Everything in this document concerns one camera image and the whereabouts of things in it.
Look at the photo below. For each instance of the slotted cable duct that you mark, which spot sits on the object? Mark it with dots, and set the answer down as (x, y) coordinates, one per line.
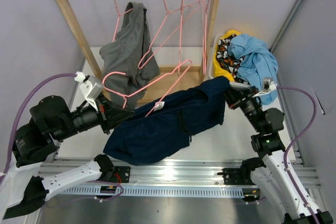
(157, 191)

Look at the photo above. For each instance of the white plastic basket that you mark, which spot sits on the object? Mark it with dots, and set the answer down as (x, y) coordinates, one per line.
(214, 51)

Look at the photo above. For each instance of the pink hanger of navy shorts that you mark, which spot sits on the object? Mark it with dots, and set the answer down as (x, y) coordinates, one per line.
(170, 79)

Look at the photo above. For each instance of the navy blue shorts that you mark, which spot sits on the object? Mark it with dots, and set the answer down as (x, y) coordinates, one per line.
(150, 136)

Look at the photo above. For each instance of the pink hanger of grey shorts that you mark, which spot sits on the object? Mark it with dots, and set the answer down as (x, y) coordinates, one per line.
(119, 14)

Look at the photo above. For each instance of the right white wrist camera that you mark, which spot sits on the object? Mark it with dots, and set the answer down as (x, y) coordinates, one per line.
(268, 86)

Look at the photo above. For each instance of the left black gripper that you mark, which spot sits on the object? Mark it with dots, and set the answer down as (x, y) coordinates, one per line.
(104, 118)

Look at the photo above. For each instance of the pink hanger of yellow shorts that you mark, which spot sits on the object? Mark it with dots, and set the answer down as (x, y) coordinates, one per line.
(205, 7)

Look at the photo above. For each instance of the camouflage patterned shorts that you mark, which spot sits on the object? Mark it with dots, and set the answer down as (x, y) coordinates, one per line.
(226, 60)

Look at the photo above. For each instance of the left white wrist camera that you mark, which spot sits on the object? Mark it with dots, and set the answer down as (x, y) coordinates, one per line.
(90, 86)

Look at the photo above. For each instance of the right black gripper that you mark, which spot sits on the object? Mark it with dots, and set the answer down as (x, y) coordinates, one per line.
(237, 98)

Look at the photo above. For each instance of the yellow shorts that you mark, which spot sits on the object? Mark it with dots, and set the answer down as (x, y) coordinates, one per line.
(219, 66)

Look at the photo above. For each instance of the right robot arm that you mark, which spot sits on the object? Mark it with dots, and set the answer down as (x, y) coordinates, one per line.
(271, 171)

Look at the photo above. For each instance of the pink hanger of camouflage shorts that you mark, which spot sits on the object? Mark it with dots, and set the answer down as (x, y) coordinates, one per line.
(180, 38)

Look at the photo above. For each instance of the wooden clothes rack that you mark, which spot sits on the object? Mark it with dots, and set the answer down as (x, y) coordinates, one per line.
(163, 18)

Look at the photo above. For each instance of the aluminium mounting rail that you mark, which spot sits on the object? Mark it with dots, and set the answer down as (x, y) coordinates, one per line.
(172, 172)

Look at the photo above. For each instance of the light blue shorts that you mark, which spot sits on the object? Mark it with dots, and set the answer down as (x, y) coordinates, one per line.
(257, 62)

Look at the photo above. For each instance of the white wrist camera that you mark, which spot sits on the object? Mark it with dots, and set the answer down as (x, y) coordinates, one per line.
(90, 86)
(268, 86)

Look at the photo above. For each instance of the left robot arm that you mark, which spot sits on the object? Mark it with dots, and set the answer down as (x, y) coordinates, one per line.
(23, 191)

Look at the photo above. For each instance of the grey shorts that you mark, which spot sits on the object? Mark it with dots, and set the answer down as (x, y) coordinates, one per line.
(128, 61)

